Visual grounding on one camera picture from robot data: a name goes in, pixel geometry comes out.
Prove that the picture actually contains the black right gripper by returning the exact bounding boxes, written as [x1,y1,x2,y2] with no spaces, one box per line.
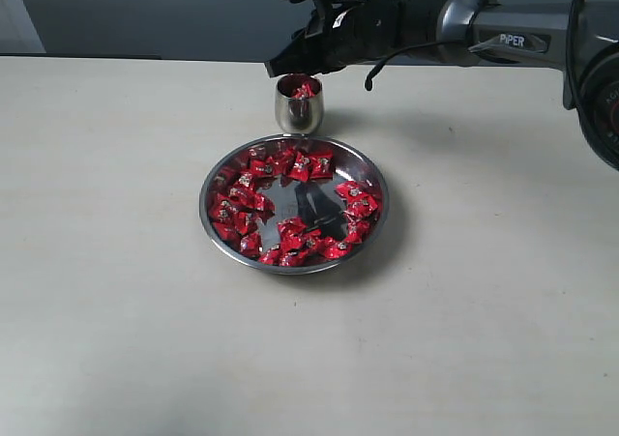
[264,0,401,77]

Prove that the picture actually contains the red candy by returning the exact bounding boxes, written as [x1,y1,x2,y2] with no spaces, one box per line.
[211,221,239,242]
[335,181,368,205]
[309,152,334,180]
[288,151,312,182]
[300,230,325,254]
[234,170,258,191]
[290,81,316,101]
[249,159,274,178]
[343,220,371,245]

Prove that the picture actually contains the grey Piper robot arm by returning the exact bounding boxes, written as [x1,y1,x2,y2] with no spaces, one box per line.
[265,0,618,168]

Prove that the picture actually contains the small steel cup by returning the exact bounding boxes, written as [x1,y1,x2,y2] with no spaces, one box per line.
[275,73,324,135]

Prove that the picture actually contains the round steel plate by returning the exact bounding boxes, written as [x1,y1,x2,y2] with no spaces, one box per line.
[199,134,390,276]

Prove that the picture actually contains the red wrapped candy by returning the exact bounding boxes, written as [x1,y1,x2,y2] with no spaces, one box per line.
[300,230,325,254]
[211,221,239,242]
[288,151,312,182]
[249,159,274,178]
[343,220,371,245]
[234,170,258,191]
[309,152,334,180]
[335,181,368,205]

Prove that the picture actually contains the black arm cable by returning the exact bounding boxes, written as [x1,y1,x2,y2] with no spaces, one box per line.
[363,0,586,111]

